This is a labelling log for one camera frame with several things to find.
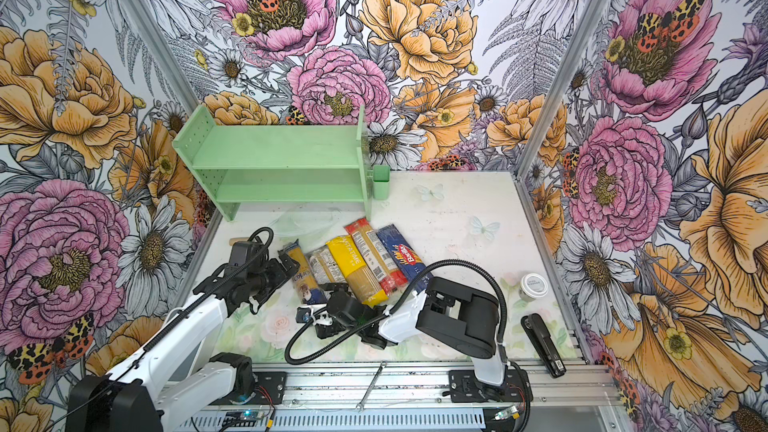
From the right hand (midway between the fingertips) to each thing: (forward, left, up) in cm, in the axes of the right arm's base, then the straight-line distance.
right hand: (324, 304), depth 85 cm
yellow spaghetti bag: (+6, -11, 0) cm, 12 cm away
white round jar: (+2, -58, +3) cm, 58 cm away
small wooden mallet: (+24, +33, -2) cm, 40 cm away
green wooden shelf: (+48, +21, +10) cm, 54 cm away
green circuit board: (-26, +17, -4) cm, 31 cm away
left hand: (+5, +10, +4) cm, 12 cm away
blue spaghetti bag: (+13, -24, 0) cm, 27 cm away
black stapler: (-11, -57, 0) cm, 58 cm away
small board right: (-26, -46, -4) cm, 53 cm away
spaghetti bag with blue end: (+4, +5, +1) cm, 6 cm away
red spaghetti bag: (+15, -14, 0) cm, 20 cm away
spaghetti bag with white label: (+12, +1, 0) cm, 12 cm away
